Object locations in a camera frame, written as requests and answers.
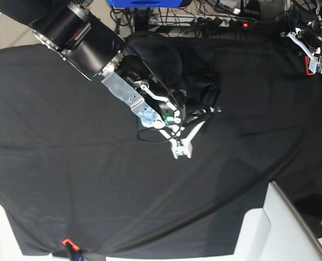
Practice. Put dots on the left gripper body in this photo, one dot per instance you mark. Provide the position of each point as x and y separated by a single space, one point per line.
311 38

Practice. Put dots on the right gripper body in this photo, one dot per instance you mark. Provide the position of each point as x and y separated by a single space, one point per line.
159 111

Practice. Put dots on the dark grey T-shirt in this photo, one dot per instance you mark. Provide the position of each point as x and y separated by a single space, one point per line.
198 73

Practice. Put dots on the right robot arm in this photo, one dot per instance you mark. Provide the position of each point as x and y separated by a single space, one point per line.
69 29

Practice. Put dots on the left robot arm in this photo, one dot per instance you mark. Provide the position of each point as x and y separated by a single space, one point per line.
303 12

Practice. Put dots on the red black clamp right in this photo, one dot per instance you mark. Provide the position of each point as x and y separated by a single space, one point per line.
310 65

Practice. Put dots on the white power strip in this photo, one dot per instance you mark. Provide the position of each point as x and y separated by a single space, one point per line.
187 20

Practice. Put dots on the black table leg stand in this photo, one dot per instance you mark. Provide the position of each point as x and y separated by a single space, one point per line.
141 17

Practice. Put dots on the black table cloth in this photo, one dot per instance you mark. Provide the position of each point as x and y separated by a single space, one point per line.
71 165

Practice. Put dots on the blue plastic box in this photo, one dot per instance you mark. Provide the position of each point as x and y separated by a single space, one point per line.
145 3

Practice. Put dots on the white chair right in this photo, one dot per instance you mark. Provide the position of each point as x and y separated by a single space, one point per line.
276 231

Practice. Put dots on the white chair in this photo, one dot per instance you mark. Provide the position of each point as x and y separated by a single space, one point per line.
9 248
276 231

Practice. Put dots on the red blue clamp bottom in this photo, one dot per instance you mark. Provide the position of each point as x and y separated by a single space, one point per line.
73 252

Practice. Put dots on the white chair left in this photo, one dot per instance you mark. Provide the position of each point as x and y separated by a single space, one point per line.
9 248

